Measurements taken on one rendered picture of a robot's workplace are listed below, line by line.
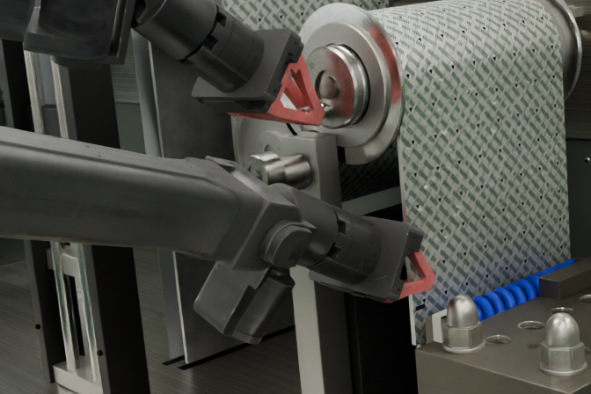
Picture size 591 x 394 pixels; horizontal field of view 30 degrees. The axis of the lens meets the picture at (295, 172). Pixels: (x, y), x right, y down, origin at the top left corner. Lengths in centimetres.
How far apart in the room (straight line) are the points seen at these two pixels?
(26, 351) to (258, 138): 51
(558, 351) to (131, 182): 38
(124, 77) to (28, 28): 109
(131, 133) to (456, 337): 113
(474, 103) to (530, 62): 9
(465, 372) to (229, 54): 32
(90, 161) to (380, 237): 35
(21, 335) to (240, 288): 72
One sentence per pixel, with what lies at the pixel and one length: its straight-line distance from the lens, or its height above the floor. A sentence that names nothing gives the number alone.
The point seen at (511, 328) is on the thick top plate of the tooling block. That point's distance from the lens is 100.
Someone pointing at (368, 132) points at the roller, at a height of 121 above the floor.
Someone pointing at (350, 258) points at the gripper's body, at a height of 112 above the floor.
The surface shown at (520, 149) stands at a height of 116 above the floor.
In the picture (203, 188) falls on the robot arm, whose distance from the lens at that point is 74.
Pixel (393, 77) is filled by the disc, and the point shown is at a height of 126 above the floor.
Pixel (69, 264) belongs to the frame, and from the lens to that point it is 127.
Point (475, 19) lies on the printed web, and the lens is 107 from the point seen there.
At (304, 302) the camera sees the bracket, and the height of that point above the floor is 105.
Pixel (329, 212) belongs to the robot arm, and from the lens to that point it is 89.
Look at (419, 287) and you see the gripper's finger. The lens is 100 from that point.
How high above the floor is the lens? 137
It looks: 11 degrees down
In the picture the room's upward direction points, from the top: 5 degrees counter-clockwise
